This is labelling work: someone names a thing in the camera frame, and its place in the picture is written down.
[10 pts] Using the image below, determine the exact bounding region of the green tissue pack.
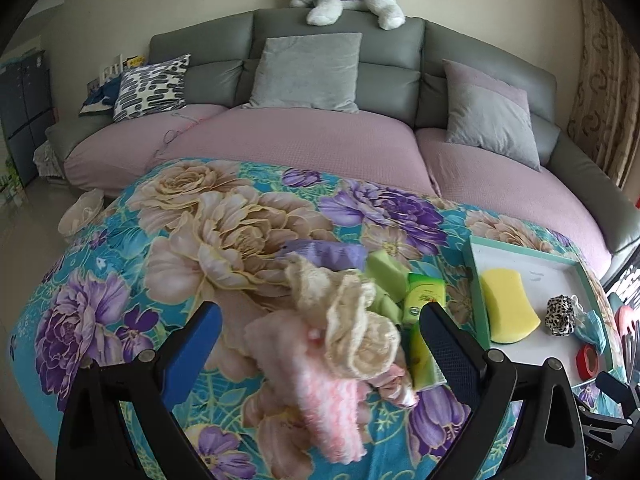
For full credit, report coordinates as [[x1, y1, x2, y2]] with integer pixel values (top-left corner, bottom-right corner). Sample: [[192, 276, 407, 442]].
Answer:
[[401, 273, 446, 326], [408, 323, 446, 391]]

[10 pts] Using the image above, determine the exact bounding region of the pink white patterned cloth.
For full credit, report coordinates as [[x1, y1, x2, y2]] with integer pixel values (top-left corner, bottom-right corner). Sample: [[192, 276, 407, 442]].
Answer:
[[368, 364, 419, 410]]

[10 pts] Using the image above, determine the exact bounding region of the fluffy pink towel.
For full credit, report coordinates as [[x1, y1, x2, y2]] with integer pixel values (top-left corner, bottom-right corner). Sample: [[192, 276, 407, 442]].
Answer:
[[244, 310, 370, 465]]

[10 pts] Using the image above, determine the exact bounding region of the cream lace cloth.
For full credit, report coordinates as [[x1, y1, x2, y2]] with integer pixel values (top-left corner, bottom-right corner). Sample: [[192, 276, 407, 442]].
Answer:
[[284, 252, 400, 380]]

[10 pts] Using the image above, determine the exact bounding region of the red tape roll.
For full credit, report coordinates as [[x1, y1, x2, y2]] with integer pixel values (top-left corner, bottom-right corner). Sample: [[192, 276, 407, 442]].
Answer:
[[575, 344, 600, 382]]

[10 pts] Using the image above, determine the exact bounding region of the smartphone on stand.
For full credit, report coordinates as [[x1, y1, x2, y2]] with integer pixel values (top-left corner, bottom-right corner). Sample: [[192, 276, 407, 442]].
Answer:
[[620, 321, 639, 385]]

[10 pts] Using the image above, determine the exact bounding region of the light blue face mask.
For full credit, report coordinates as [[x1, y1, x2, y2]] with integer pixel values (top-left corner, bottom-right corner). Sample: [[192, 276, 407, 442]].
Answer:
[[570, 295, 606, 356]]

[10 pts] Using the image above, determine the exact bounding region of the red plastic stool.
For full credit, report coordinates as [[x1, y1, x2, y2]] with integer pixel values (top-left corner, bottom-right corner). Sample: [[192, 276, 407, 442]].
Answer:
[[615, 304, 639, 336]]

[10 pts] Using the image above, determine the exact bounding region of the leopard print scrunchie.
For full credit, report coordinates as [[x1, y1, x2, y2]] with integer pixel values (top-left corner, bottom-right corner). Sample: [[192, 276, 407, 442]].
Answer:
[[544, 295, 576, 337]]

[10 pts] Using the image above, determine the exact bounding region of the yellow green sponge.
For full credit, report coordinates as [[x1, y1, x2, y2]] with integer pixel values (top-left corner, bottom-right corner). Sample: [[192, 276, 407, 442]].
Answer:
[[480, 268, 540, 344]]

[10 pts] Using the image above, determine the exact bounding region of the teal edged white tray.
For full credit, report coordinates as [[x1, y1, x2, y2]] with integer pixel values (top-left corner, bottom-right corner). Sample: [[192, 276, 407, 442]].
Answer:
[[462, 235, 618, 388]]

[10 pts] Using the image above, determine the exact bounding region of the floral blue tablecloth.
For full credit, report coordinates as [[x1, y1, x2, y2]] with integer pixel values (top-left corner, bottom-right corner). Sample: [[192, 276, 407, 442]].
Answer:
[[8, 157, 616, 480]]

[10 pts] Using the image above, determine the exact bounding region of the light green cloth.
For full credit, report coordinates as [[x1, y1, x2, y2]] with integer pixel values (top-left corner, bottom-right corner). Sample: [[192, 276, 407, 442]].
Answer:
[[364, 249, 409, 325]]

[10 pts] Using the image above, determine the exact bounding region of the purple wipes packet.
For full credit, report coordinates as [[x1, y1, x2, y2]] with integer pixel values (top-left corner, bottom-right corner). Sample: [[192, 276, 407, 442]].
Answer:
[[278, 240, 369, 271]]

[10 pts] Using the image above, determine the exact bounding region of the pink sofa seat cover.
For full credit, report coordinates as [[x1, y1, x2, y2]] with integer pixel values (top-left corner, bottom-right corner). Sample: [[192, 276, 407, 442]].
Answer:
[[47, 104, 613, 276]]

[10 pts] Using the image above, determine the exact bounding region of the brown patterned curtain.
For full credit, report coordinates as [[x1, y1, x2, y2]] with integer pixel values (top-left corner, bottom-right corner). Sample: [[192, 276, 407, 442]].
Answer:
[[567, 0, 639, 204]]

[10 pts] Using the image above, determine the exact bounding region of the grey pink cushion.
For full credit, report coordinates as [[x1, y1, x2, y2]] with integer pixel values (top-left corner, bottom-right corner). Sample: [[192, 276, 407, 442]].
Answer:
[[444, 60, 540, 170]]

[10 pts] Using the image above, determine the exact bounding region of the dark cabinet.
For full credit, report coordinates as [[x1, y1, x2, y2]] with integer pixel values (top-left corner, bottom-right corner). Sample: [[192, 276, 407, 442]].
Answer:
[[1, 50, 55, 185]]

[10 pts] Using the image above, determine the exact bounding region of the blue cushion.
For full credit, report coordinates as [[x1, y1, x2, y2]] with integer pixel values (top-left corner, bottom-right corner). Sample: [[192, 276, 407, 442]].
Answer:
[[78, 77, 122, 116]]

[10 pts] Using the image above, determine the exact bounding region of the leopard spot white cushion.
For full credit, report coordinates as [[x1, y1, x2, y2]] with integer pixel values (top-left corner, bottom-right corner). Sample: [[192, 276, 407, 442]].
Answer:
[[113, 54, 191, 122]]

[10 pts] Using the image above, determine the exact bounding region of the grey sofa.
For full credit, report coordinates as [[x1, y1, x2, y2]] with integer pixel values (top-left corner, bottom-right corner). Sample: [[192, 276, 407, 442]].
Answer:
[[44, 8, 640, 256]]

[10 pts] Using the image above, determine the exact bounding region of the plain grey cushion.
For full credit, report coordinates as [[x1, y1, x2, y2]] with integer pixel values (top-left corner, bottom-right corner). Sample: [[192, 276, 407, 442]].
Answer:
[[246, 32, 362, 114]]

